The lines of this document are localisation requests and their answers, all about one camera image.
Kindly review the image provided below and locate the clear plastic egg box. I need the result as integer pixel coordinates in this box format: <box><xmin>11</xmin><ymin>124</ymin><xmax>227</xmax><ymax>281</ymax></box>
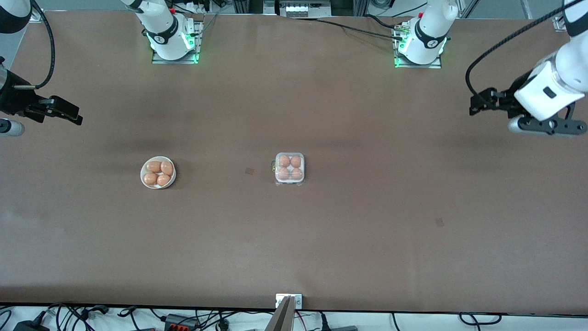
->
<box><xmin>274</xmin><ymin>152</ymin><xmax>306</xmax><ymax>187</ymax></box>

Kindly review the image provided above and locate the white round bowl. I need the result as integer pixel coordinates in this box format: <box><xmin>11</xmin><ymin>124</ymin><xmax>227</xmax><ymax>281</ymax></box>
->
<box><xmin>140</xmin><ymin>156</ymin><xmax>176</xmax><ymax>189</ymax></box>

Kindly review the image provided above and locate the white power strip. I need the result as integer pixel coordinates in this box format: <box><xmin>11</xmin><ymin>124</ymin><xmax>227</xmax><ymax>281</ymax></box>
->
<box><xmin>285</xmin><ymin>2</ymin><xmax>332</xmax><ymax>18</ymax></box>

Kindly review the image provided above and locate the black orange connector block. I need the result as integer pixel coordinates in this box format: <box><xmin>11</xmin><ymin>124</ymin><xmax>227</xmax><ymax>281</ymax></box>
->
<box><xmin>164</xmin><ymin>314</ymin><xmax>199</xmax><ymax>331</ymax></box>

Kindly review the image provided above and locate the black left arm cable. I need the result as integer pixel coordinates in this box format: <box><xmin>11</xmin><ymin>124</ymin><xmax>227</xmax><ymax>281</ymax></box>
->
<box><xmin>465</xmin><ymin>4</ymin><xmax>588</xmax><ymax>98</ymax></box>

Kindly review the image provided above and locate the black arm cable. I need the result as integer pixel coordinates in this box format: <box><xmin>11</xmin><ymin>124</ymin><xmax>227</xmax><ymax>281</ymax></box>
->
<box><xmin>27</xmin><ymin>0</ymin><xmax>56</xmax><ymax>90</ymax></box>
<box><xmin>465</xmin><ymin>4</ymin><xmax>588</xmax><ymax>98</ymax></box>

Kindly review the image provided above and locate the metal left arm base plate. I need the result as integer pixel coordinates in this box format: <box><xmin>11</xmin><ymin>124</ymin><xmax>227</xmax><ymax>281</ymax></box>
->
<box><xmin>394</xmin><ymin>23</ymin><xmax>442</xmax><ymax>69</ymax></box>

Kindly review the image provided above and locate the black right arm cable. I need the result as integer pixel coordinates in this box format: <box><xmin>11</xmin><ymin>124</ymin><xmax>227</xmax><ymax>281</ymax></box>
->
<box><xmin>27</xmin><ymin>0</ymin><xmax>56</xmax><ymax>90</ymax></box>

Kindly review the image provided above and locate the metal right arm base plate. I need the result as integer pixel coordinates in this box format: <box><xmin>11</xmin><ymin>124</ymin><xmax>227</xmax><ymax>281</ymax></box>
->
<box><xmin>152</xmin><ymin>21</ymin><xmax>202</xmax><ymax>65</ymax></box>

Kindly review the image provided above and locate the thin black table cable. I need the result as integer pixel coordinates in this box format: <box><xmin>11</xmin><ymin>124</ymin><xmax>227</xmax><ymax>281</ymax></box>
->
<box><xmin>294</xmin><ymin>17</ymin><xmax>405</xmax><ymax>40</ymax></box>

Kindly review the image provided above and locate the black looped cable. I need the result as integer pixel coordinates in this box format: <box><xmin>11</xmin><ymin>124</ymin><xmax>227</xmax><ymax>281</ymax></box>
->
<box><xmin>459</xmin><ymin>313</ymin><xmax>502</xmax><ymax>325</ymax></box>

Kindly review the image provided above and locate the aluminium camera pole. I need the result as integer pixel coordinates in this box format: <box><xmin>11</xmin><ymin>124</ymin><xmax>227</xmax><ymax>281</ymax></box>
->
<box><xmin>266</xmin><ymin>296</ymin><xmax>296</xmax><ymax>331</ymax></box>

